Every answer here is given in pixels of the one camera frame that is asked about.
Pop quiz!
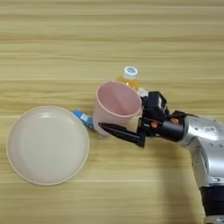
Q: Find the blue small packet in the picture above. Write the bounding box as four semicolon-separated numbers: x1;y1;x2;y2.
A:
72;109;96;130

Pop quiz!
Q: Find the pink plastic cup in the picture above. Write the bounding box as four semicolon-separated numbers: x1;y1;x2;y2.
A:
93;80;144;137

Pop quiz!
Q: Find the small black box white label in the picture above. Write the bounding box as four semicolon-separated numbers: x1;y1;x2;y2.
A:
148;90;170;116

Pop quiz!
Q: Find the cream round plate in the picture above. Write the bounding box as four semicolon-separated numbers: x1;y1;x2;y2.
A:
6;105;90;186

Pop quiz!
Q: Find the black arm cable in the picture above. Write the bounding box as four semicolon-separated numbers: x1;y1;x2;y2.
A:
174;109;200;118

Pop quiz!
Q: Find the orange juice bottle white cap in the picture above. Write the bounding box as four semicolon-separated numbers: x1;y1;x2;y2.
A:
115;66;140;91

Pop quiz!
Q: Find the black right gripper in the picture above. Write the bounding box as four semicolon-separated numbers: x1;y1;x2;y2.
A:
98;95;187;149

